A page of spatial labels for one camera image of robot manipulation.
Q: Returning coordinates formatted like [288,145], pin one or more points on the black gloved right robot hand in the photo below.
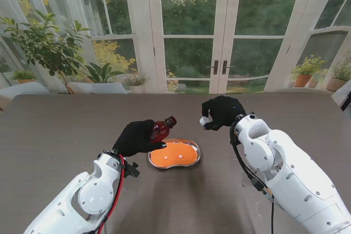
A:
[225,110]

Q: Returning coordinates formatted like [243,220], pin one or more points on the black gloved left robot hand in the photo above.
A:
[134,138]

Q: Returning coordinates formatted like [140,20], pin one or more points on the white ribbed bottle cap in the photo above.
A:
[203,121]

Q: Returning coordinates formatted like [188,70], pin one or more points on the red transparent sample bottle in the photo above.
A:
[161,130]

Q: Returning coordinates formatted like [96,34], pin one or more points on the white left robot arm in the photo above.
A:
[63,209]

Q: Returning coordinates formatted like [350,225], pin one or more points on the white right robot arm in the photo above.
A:
[296,176]

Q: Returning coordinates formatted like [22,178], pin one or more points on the orange tray liner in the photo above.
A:
[178,150]

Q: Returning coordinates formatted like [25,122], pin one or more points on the steel kidney-shaped tray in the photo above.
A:
[199,153]

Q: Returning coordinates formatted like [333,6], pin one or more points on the printed garden window backdrop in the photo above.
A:
[189,12]

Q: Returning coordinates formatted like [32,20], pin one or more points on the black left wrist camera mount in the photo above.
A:
[132,170]

